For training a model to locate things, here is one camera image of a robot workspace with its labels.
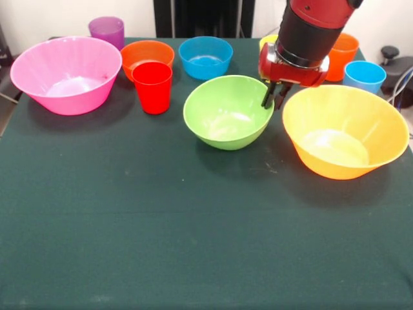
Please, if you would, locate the yellow plastic cup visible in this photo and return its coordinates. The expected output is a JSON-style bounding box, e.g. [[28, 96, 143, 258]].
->
[[259, 34, 279, 53]]

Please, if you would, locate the pink plastic bowl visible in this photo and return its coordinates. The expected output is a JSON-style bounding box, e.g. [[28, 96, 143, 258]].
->
[[10, 36, 123, 116]]

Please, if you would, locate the red plastic cup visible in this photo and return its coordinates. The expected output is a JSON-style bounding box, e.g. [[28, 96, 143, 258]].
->
[[131, 61, 174, 115]]

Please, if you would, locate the purple plastic cup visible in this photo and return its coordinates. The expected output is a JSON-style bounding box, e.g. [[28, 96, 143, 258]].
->
[[88, 16, 126, 52]]

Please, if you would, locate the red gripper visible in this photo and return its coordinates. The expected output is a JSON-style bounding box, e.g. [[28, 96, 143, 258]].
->
[[257, 41, 331, 110]]

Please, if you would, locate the blue plastic bowl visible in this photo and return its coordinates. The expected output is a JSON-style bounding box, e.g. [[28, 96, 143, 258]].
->
[[178, 36, 234, 81]]

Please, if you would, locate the green plastic bowl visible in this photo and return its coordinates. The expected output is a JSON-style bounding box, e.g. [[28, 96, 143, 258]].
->
[[183, 74, 276, 151]]

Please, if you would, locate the grey cable bundle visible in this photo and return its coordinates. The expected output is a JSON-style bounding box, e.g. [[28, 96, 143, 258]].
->
[[388, 67, 413, 112]]

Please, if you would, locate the orange plastic cup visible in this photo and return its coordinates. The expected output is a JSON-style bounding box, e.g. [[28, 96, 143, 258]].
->
[[324, 32, 360, 82]]

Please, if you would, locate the yellow plastic bowl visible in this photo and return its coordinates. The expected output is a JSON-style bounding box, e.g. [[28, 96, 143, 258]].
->
[[281, 84, 410, 180]]

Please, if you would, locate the orange plastic bowl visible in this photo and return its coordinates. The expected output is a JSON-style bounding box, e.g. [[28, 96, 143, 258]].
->
[[120, 39, 176, 83]]

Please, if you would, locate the dark green tablecloth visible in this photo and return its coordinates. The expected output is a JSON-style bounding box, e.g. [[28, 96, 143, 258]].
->
[[0, 36, 413, 310]]

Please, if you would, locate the blue plastic cup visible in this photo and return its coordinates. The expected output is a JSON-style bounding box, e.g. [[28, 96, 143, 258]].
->
[[343, 60, 387, 95]]

